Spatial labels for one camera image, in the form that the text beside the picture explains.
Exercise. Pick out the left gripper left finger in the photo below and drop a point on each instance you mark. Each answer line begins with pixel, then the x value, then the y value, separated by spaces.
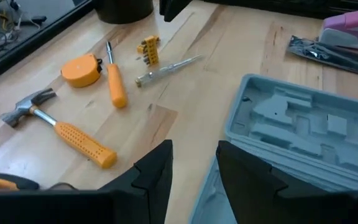
pixel 148 186

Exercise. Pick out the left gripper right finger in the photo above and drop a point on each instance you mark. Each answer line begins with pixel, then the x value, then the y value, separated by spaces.
pixel 247 186

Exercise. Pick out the yellow tape measure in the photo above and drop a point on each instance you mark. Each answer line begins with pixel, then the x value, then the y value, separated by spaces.
pixel 79 71

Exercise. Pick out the orange bit holder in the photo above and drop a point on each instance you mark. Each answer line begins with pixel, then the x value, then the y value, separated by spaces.
pixel 151 51

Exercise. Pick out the small orange socket piece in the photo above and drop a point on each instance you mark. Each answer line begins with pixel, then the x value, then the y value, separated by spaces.
pixel 140 48

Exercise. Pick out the black duct tape roll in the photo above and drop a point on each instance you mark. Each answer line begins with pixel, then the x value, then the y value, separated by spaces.
pixel 123 11

